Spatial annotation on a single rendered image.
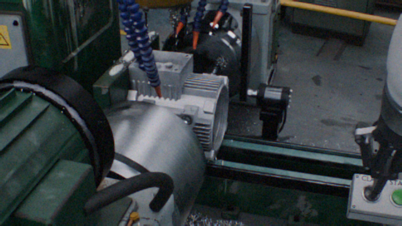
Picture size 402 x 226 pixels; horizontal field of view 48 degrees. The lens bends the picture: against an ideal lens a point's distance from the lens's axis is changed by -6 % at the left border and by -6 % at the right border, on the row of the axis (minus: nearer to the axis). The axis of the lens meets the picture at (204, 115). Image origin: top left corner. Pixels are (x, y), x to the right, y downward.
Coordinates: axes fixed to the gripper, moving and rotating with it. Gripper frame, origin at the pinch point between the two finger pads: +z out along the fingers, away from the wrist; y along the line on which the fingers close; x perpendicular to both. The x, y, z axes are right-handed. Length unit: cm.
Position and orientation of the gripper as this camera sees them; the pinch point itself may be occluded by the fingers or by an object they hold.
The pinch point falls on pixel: (381, 175)
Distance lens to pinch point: 79.3
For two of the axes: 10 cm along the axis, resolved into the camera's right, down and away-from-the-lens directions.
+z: 1.3, 5.0, 8.5
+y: -9.6, -1.4, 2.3
